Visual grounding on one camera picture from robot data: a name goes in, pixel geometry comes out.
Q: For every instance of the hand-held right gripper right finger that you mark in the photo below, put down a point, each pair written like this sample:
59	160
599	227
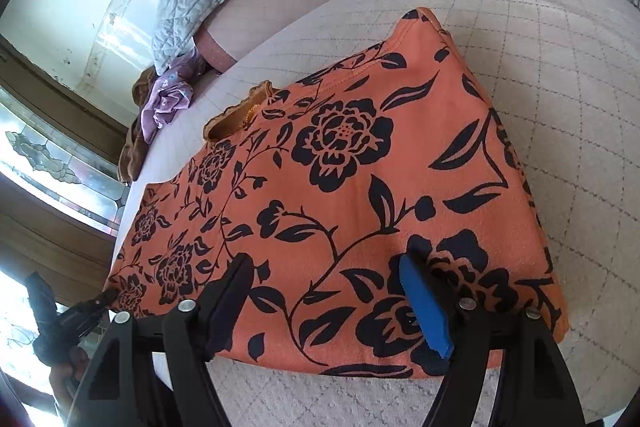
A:
425	307

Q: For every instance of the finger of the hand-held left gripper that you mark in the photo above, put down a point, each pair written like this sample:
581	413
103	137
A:
100	299

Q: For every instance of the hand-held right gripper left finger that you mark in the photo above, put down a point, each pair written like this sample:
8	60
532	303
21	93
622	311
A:
225	312

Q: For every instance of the orange black floral blouse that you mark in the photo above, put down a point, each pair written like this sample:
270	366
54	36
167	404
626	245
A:
350	187

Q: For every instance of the person's left hand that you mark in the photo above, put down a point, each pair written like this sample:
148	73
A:
70	377

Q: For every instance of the brown garment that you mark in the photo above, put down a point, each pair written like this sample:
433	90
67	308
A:
131	157

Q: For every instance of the stained glass window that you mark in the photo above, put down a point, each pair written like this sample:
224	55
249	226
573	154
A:
45	152

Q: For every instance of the purple floral garment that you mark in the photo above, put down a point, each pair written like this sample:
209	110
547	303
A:
165	102

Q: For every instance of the pink quilted bed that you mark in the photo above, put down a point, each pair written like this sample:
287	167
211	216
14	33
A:
575	107

